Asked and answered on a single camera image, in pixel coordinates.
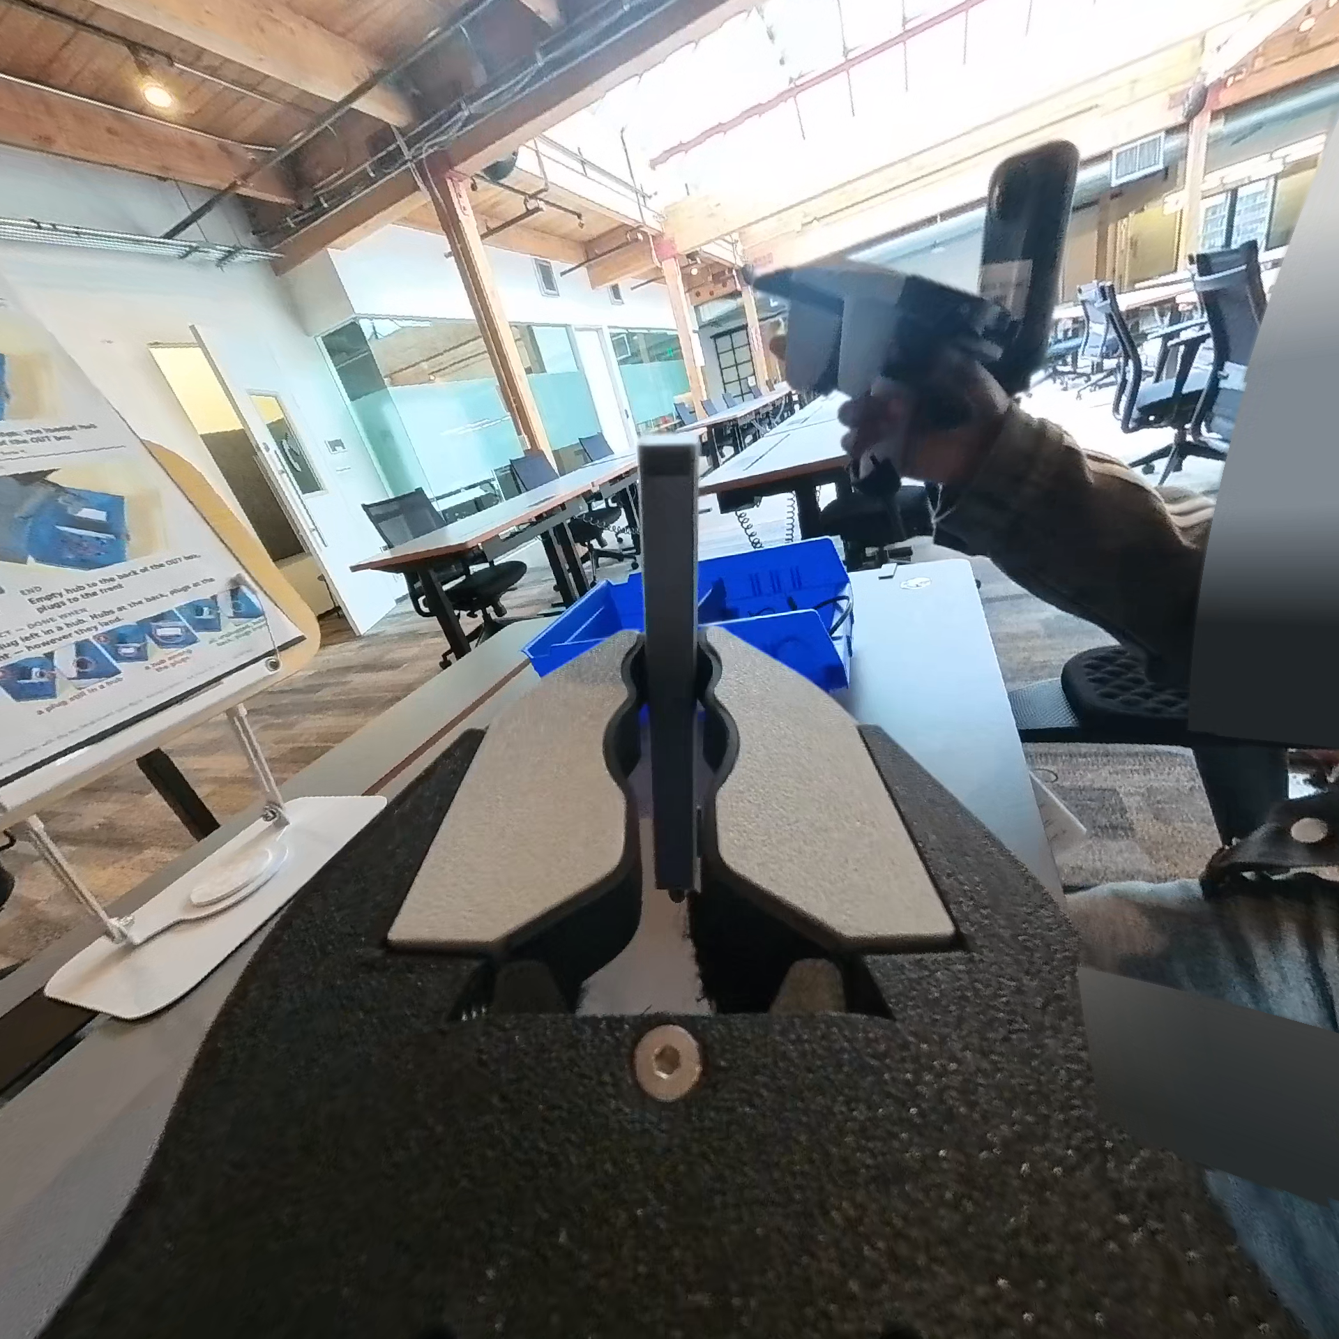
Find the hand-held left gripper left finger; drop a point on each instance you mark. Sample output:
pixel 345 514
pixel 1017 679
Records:
pixel 523 826

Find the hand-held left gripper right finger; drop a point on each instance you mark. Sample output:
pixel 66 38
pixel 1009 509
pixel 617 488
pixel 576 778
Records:
pixel 826 826

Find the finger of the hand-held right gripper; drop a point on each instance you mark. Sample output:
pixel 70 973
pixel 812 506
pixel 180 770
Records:
pixel 837 345

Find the blue plastic bin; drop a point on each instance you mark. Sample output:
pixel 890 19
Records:
pixel 773 659

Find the grey usb hub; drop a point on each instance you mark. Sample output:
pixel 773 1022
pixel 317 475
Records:
pixel 670 628

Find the person's right hand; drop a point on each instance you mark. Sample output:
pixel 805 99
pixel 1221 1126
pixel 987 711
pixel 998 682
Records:
pixel 910 429

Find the black office chair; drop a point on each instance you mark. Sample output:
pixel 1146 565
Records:
pixel 1224 314
pixel 539 470
pixel 1098 314
pixel 418 518

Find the black mesh chair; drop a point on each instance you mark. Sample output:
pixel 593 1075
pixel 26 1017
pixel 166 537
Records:
pixel 1124 679

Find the person's leg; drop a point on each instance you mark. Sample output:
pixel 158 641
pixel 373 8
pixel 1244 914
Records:
pixel 1172 920

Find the instruction board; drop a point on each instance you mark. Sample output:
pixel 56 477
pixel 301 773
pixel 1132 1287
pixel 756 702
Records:
pixel 104 544

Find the ceiling spot light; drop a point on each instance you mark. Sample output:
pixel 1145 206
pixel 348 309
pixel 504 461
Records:
pixel 156 94

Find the wooden support post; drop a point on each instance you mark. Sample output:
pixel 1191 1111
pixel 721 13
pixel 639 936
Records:
pixel 491 314
pixel 686 335

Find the wall air conditioner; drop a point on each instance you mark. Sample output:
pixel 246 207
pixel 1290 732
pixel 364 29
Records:
pixel 1138 160

